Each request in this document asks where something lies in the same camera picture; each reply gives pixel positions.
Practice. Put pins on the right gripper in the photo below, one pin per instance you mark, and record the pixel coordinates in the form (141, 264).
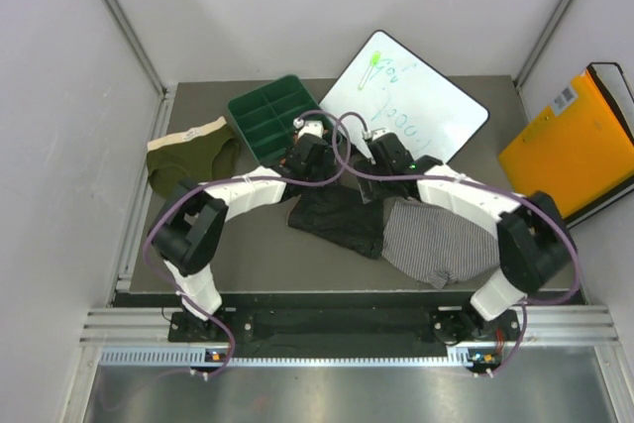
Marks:
(368, 166)

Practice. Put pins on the black dotted underwear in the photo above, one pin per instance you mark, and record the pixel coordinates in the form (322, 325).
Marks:
(339, 215)

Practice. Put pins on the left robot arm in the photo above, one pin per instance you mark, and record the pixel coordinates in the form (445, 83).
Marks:
(188, 229)

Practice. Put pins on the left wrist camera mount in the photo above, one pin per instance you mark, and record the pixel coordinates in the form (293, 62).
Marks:
(308, 127)

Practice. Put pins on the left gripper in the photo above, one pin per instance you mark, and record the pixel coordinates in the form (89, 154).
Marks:
(326, 172)

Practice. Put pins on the orange clipboard folder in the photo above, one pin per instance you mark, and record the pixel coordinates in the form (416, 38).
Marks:
(579, 149)

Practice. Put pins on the grey striped underwear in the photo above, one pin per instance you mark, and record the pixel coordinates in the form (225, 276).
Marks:
(435, 246)

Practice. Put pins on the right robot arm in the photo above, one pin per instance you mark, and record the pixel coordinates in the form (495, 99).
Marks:
(532, 240)

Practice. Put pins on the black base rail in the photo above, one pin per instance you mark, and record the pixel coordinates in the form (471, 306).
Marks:
(357, 333)

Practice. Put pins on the green compartment tray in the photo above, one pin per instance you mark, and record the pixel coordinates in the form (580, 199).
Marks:
(264, 116)

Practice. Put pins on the olive green underwear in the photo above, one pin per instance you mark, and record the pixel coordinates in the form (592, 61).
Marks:
(203, 153)

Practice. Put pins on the white whiteboard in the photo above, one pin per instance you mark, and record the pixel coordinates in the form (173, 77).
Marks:
(428, 112)

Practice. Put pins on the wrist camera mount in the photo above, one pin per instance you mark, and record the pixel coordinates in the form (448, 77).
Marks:
(308, 127)
(377, 135)

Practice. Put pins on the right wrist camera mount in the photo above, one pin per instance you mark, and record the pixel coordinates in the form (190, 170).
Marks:
(377, 135)

